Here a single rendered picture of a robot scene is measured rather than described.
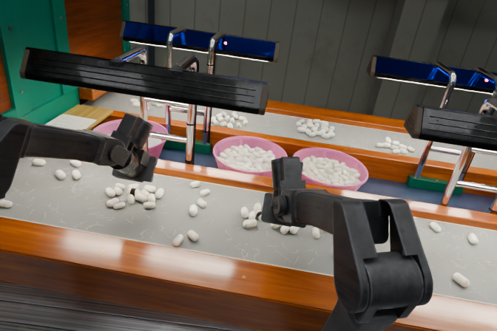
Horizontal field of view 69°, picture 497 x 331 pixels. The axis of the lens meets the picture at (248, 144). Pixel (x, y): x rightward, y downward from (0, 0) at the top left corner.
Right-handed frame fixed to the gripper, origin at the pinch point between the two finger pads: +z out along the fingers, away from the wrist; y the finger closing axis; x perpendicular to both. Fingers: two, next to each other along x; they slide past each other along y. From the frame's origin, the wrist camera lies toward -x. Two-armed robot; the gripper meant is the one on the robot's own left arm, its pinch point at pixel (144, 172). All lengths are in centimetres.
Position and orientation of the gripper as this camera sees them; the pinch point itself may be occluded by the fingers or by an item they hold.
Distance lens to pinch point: 103.4
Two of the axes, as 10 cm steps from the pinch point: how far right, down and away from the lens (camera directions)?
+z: 0.1, 2.6, 9.7
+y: -9.9, -1.6, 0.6
